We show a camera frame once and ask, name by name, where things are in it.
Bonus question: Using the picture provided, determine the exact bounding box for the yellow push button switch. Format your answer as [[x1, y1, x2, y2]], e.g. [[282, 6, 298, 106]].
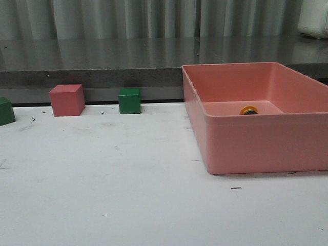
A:
[[239, 106, 258, 115]]

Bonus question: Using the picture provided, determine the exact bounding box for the green wooden cube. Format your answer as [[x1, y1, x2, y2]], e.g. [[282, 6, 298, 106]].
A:
[[118, 88, 141, 114]]

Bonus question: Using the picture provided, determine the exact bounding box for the pink wooden cube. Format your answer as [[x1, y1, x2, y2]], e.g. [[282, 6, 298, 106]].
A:
[[49, 84, 85, 117]]

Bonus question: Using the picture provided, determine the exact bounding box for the pink plastic bin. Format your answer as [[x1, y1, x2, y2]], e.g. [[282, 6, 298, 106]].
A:
[[182, 62, 327, 174]]

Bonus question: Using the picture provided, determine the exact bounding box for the grey steel back table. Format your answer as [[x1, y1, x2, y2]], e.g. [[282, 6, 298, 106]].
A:
[[1, 35, 327, 106]]

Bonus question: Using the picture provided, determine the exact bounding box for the green block at left edge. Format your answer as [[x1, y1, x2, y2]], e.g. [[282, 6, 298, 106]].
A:
[[0, 97, 16, 126]]

